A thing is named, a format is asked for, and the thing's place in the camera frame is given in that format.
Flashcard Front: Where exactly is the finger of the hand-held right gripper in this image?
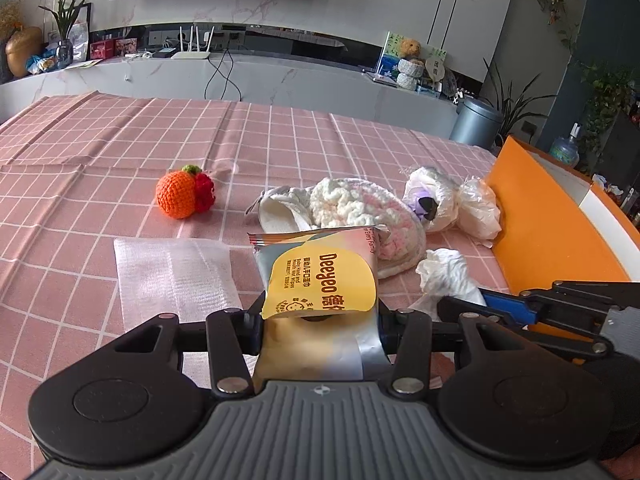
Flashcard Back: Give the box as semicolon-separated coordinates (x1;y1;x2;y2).
521;323;613;361
437;280;631;329

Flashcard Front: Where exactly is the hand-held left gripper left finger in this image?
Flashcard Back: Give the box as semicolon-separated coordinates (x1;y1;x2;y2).
115;293;266;396

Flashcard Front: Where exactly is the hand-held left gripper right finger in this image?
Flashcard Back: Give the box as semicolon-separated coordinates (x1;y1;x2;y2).
378;305;507;395

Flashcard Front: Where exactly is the white tissue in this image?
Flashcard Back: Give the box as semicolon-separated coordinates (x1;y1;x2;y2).
416;247;487;319

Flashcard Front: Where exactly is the orange cardboard box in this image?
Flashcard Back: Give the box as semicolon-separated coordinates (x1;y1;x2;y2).
484;135;640;335

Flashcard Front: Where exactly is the white flower bouquet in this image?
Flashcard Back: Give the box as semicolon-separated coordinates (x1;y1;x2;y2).
404;166;502;240

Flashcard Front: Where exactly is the yellow wet wipes packet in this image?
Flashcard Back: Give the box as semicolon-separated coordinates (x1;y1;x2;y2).
247;225;396;396

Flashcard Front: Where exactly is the orange crochet fruit toy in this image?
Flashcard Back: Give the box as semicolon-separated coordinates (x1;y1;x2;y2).
155;164;217;220

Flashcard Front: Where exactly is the grey white soft slipper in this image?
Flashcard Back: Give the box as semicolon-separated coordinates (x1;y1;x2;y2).
243;186;321;235

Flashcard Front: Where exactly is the clear bubble wrap sheet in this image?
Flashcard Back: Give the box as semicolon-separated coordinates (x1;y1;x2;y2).
113;237;245;325

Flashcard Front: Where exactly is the fluffy white pink slipper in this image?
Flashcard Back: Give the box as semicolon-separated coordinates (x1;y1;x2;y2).
306;176;427;280

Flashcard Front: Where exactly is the water bottle with pump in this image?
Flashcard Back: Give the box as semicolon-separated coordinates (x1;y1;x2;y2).
549;122;586;167

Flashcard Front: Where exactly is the grey trash can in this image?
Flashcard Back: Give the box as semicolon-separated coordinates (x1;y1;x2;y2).
449;97;505;150

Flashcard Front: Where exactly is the long-leaf potted plant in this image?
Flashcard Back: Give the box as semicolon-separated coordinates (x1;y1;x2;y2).
482;57;559;147

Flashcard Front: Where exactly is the pink checked tablecloth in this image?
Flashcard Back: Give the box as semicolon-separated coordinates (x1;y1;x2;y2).
0;91;516;480

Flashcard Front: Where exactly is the leafy green houseplant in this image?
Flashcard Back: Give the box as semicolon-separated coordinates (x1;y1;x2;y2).
579;60;639;162

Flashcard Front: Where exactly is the round white sign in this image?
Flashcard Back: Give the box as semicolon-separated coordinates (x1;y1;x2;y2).
424;56;448;84

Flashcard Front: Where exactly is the white marble media console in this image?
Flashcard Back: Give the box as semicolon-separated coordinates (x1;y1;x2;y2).
0;51;459;137

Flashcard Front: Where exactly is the white router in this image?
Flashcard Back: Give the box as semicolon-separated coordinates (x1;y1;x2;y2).
171;25;216;60

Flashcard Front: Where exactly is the hanging vine plant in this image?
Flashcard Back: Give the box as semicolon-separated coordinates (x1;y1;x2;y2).
527;0;582;52

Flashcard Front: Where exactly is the green plant in glass vase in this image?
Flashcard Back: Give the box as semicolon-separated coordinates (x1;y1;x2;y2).
39;0;102;69

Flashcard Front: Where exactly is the blue snack packet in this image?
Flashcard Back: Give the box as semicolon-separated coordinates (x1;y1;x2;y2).
26;55;59;74

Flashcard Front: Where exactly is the brown round vase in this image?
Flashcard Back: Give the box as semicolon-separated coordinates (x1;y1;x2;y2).
6;26;45;79

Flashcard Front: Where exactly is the black cable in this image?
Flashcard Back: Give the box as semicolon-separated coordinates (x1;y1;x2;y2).
203;48;232;102
227;49;244;102

